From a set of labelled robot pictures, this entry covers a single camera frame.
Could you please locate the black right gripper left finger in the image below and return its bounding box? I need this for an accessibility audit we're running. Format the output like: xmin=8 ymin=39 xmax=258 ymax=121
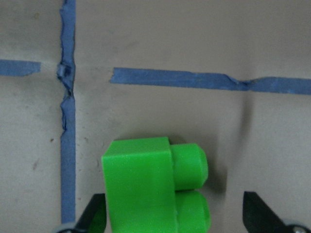
xmin=73 ymin=193 xmax=107 ymax=230

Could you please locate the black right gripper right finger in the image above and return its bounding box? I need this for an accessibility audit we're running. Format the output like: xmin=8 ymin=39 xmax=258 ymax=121
xmin=242 ymin=191 xmax=293 ymax=233

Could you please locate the green toy block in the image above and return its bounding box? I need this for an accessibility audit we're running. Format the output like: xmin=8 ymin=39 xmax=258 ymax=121
xmin=102 ymin=137 xmax=211 ymax=233

